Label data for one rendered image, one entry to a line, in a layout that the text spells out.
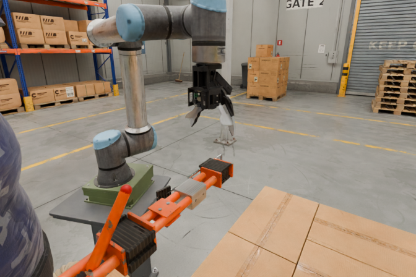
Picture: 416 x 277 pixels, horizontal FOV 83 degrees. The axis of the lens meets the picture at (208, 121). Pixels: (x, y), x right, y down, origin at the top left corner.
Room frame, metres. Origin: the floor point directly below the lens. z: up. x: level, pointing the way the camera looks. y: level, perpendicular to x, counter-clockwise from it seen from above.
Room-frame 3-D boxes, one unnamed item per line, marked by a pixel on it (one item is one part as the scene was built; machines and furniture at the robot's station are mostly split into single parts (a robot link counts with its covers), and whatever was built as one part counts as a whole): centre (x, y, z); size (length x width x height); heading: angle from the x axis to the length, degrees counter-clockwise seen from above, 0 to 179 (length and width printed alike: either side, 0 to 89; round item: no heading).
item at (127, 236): (0.40, 0.17, 1.19); 0.10 x 0.08 x 0.06; 57
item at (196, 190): (0.58, 0.05, 1.19); 0.07 x 0.07 x 0.04; 57
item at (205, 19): (0.67, 0.00, 1.65); 0.10 x 0.09 x 0.12; 35
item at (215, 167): (0.69, -0.03, 1.19); 0.08 x 0.07 x 0.05; 147
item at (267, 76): (8.14, -2.05, 0.87); 1.21 x 1.02 x 1.74; 147
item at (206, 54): (0.66, 0.00, 1.56); 0.10 x 0.09 x 0.05; 56
